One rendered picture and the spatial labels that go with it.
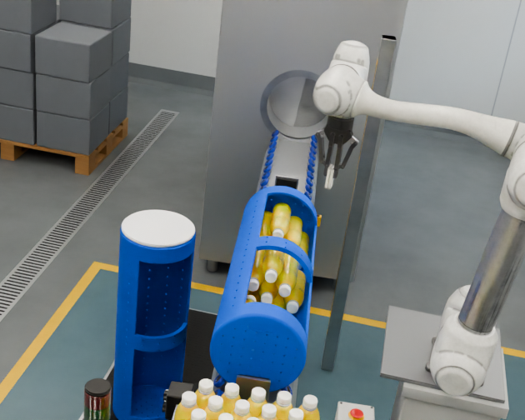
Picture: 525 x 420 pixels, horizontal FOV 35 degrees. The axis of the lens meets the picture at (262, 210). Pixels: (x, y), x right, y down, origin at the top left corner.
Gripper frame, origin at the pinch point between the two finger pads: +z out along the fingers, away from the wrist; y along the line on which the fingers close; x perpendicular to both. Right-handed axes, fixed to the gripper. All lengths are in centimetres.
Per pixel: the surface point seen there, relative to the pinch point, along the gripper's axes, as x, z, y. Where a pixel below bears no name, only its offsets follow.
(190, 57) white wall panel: 450, 138, -219
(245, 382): -39, 52, -7
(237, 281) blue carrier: -13.4, 36.2, -20.4
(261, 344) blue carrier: -32, 42, -6
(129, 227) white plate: 26, 54, -76
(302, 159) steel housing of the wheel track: 149, 66, -40
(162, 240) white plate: 24, 54, -61
